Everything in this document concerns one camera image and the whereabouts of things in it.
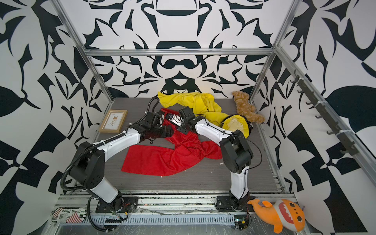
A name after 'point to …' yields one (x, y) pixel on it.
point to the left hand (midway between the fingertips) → (167, 129)
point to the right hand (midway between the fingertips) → (181, 120)
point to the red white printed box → (69, 215)
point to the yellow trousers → (204, 105)
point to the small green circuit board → (241, 221)
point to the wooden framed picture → (113, 121)
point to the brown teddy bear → (246, 108)
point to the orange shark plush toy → (282, 214)
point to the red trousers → (152, 160)
